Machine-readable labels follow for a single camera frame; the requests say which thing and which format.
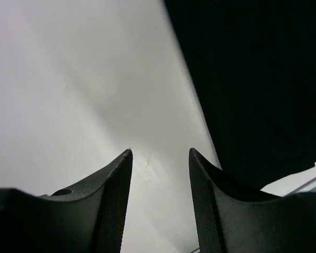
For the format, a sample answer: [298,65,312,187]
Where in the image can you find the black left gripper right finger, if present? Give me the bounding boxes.
[189,148,316,252]

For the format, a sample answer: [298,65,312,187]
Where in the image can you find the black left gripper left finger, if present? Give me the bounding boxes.
[0,149,133,252]

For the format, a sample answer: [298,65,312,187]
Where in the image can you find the black t-shirt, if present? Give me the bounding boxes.
[164,1,316,189]

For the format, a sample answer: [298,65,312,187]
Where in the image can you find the aluminium mounting rail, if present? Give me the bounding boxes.
[285,177,316,196]

